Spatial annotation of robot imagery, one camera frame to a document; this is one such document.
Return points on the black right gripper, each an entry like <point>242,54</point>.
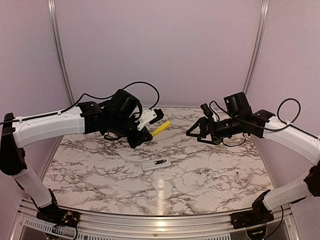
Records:
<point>204,122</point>

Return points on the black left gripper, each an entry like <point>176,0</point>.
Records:
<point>142,138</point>

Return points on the yellow handled screwdriver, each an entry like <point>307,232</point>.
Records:
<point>161,128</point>

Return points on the white remote control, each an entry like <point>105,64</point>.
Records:
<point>151,165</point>

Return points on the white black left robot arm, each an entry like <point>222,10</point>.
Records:
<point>121,114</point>

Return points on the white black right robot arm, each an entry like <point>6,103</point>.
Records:
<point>265,125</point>

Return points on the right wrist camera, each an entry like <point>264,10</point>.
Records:
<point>209,112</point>

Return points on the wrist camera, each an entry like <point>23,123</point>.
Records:
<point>149,117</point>
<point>209,112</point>

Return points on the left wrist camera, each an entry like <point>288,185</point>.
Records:
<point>149,117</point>

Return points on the aluminium front frame rail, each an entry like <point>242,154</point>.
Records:
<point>108,226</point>

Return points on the aluminium right corner post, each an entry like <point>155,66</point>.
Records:
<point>259,38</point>

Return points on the aluminium corner post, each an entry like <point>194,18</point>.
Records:
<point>259,38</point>
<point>53,17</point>

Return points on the aluminium left corner post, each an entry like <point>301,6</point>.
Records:
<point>53,17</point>

